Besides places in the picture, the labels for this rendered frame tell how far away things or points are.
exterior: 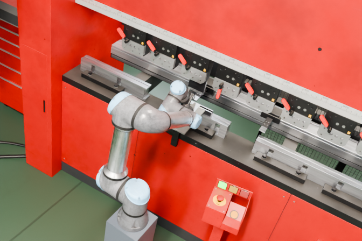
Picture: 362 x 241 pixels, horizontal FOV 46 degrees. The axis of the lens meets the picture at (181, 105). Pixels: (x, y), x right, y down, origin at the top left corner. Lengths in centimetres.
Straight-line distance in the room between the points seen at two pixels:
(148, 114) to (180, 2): 75
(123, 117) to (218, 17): 75
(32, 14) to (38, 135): 92
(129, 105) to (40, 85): 120
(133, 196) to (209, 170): 73
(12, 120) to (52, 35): 140
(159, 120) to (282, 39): 74
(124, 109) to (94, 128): 115
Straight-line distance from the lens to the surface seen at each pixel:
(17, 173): 339
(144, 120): 170
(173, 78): 278
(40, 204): 318
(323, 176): 244
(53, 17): 254
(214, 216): 229
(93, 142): 296
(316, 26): 203
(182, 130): 229
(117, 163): 192
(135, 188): 195
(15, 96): 374
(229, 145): 248
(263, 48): 214
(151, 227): 215
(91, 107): 278
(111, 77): 272
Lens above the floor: 247
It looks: 37 degrees down
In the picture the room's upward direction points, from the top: 13 degrees clockwise
